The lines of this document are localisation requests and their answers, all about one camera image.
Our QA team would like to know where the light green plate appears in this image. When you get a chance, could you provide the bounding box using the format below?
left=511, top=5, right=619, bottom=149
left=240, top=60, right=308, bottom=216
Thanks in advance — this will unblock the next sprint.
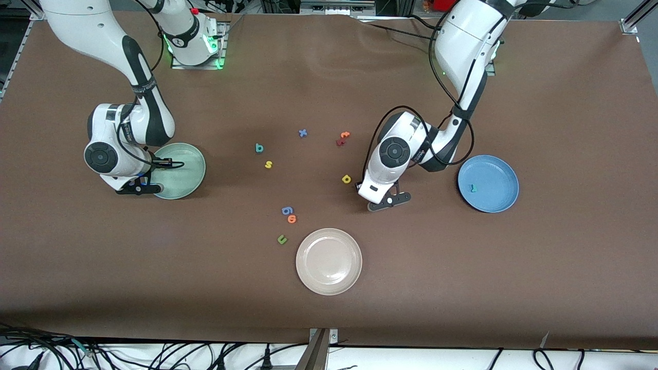
left=145, top=142, right=206, bottom=200

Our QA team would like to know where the teal cable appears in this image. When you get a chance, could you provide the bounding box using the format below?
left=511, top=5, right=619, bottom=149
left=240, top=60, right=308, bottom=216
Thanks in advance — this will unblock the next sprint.
left=69, top=337, right=98, bottom=358

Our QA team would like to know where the aluminium frame beam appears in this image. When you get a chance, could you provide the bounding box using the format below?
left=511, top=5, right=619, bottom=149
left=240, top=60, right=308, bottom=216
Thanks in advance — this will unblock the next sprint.
left=296, top=329, right=330, bottom=370

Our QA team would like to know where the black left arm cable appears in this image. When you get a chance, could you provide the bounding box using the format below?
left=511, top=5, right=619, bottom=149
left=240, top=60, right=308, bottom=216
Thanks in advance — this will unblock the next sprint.
left=358, top=10, right=476, bottom=184

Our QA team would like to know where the grey equipment box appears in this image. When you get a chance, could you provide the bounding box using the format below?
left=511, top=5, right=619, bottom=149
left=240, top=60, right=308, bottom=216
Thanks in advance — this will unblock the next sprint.
left=300, top=0, right=376, bottom=16

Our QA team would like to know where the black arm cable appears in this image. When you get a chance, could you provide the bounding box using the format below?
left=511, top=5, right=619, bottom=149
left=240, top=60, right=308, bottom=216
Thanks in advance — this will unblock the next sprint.
left=117, top=0, right=170, bottom=168
left=358, top=10, right=476, bottom=184

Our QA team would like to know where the blue plate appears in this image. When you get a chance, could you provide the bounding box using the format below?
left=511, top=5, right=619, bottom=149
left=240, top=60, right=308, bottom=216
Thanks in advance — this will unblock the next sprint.
left=458, top=155, right=520, bottom=213

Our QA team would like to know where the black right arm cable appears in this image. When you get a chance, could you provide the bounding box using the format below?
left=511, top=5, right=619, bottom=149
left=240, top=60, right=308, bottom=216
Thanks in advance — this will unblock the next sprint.
left=117, top=0, right=170, bottom=168

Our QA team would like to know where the brown paper table cover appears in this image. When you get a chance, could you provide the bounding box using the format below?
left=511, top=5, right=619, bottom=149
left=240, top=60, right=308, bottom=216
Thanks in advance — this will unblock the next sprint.
left=0, top=9, right=658, bottom=351

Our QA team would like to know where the aluminium frame corner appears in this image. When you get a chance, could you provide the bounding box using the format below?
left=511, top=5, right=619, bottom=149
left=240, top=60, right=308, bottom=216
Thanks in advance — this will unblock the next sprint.
left=0, top=0, right=51, bottom=101
left=619, top=0, right=658, bottom=35

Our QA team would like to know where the beige plate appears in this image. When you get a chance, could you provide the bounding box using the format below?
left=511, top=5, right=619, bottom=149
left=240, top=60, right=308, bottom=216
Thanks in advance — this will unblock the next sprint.
left=296, top=228, right=363, bottom=296

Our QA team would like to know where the metal corner bracket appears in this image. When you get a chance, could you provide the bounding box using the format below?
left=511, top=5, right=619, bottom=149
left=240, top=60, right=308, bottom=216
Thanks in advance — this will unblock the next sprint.
left=308, top=328, right=340, bottom=346

